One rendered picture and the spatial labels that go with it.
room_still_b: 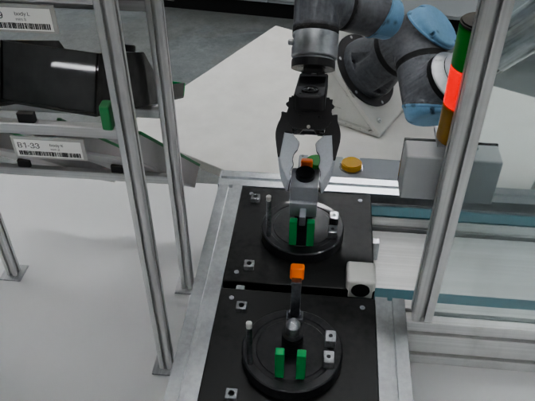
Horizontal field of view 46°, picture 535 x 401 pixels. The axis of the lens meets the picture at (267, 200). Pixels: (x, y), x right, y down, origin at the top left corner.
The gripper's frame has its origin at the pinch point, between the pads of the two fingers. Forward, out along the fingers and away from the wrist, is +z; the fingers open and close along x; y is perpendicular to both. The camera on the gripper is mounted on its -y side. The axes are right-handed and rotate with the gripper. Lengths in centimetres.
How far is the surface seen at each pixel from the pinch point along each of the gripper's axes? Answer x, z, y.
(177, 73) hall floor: 81, -63, 246
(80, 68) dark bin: 26.3, -11.1, -28.4
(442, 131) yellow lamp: -16.8, -7.1, -21.3
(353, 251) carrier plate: -8.7, 10.5, 5.6
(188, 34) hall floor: 85, -94, 285
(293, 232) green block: 1.3, 7.9, 1.3
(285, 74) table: 9, -32, 74
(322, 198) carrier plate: -3.2, 2.0, 15.9
